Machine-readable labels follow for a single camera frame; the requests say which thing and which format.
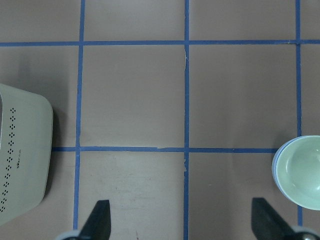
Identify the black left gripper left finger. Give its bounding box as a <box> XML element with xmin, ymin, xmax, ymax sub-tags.
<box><xmin>77</xmin><ymin>200</ymin><xmax>111</xmax><ymax>240</ymax></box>

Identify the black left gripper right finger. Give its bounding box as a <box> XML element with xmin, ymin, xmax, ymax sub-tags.
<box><xmin>251</xmin><ymin>197</ymin><xmax>300</xmax><ymax>240</ymax></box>

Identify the blue bowl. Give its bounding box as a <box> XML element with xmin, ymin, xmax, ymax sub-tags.
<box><xmin>271</xmin><ymin>136</ymin><xmax>303</xmax><ymax>200</ymax></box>

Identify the green bowl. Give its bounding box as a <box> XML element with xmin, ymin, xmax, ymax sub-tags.
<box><xmin>276</xmin><ymin>135</ymin><xmax>320</xmax><ymax>211</ymax></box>

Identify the silver white toaster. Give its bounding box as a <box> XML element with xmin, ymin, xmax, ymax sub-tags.
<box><xmin>0</xmin><ymin>84</ymin><xmax>53</xmax><ymax>225</ymax></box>

